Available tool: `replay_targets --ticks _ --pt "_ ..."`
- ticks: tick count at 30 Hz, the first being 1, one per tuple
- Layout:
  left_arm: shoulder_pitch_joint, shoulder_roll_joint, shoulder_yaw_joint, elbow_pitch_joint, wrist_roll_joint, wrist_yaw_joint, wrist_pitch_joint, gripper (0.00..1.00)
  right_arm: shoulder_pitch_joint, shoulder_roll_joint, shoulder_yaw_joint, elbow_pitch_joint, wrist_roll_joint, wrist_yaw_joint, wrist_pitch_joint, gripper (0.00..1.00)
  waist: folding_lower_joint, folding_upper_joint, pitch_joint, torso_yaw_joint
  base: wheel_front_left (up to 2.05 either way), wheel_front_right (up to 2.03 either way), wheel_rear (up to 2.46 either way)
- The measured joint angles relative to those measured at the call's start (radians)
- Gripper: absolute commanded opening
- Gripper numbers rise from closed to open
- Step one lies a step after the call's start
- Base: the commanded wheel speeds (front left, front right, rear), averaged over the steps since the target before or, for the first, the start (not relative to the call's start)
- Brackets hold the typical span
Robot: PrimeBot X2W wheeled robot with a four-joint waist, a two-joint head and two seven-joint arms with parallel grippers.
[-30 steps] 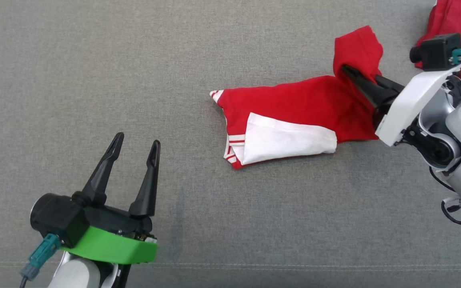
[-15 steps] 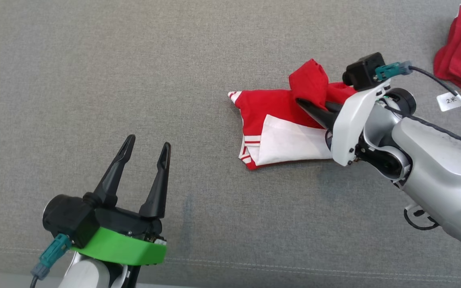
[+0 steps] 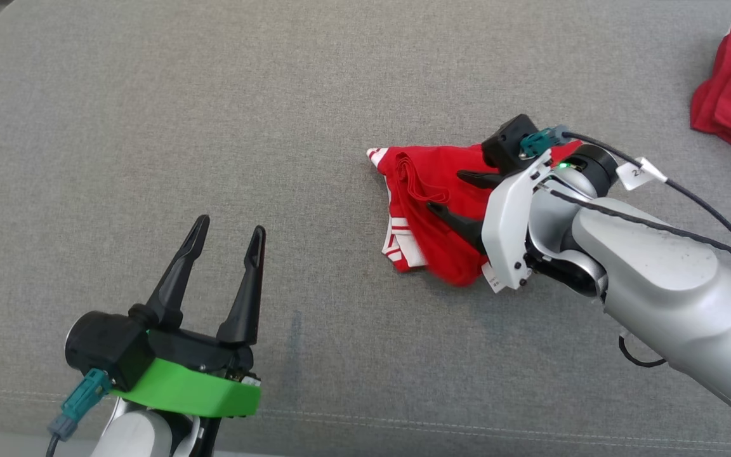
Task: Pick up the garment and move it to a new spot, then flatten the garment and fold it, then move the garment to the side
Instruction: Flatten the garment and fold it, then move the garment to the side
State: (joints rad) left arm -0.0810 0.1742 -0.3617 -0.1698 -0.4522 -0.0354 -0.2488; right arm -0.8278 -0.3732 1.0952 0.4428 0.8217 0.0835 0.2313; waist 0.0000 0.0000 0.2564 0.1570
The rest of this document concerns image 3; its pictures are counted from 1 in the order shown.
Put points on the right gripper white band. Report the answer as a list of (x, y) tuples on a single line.
[(505, 222)]

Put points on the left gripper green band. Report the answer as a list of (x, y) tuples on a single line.
[(194, 387)]

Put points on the red basketball jersey number 23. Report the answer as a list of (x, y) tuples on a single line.
[(429, 178)]

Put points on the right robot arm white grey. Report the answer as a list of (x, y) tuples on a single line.
[(657, 285)]

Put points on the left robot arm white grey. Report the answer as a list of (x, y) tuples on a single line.
[(137, 435)]

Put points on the grey fabric sofa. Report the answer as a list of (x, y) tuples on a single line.
[(276, 127)]

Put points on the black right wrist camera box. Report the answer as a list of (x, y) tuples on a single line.
[(510, 143)]

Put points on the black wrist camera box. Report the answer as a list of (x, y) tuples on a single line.
[(108, 346), (510, 143)]

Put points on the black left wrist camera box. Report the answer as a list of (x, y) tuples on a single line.
[(108, 346)]

